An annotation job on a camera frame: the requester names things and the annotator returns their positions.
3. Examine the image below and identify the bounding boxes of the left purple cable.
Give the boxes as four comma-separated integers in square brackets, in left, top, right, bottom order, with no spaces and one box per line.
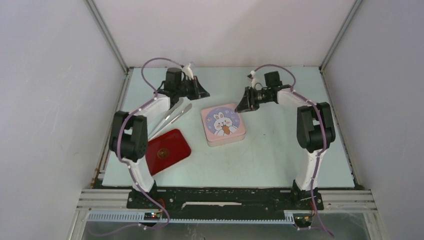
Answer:
[86,57,185,237]

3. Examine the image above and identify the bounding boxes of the silver metal box lid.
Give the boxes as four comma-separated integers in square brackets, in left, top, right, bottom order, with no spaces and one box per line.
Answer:
[200,103,246,136]

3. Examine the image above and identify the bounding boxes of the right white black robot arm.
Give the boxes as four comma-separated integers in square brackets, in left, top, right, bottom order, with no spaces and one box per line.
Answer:
[235,70,336,209]

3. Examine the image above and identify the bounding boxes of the silver metal tongs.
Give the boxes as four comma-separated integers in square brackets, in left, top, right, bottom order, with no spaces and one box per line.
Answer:
[148,97,193,141]

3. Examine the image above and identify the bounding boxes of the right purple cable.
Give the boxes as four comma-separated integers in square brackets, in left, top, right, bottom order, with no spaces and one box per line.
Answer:
[253,64,335,238]

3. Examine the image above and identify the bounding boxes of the grey cable duct strip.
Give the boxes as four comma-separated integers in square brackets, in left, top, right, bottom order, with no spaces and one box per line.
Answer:
[86,211,295,225]

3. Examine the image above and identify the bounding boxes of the red plastic tray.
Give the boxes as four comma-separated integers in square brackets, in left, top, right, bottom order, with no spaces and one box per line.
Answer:
[145,129,192,176]

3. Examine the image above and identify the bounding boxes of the round foil wrapped chocolate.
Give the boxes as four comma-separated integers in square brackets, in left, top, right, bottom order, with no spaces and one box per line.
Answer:
[157,148,170,160]

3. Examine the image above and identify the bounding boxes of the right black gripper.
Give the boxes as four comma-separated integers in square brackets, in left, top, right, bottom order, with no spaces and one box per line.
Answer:
[235,86,273,113]

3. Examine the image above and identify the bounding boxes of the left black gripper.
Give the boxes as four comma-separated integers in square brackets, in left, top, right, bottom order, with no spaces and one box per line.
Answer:
[176,76,210,101]

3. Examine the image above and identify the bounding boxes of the white divided chocolate box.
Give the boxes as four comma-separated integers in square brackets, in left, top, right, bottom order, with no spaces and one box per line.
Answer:
[205,127,246,147]

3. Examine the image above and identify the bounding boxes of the purple cable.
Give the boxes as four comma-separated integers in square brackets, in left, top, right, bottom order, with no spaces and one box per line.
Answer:
[253,64,335,238]
[86,57,185,237]

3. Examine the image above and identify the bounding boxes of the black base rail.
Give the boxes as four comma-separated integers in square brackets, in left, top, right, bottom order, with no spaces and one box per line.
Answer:
[126,186,324,220]

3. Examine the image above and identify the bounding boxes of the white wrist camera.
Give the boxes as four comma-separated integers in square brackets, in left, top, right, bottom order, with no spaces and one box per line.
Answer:
[247,70,263,90]
[182,62,195,80]

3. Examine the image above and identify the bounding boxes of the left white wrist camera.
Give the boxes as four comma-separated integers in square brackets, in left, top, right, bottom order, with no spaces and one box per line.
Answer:
[182,62,195,80]

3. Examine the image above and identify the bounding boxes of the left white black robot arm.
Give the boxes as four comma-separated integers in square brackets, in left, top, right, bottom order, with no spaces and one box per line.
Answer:
[108,64,210,208]

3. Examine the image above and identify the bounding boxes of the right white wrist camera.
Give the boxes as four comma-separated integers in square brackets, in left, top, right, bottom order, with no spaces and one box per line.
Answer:
[247,70,263,90]

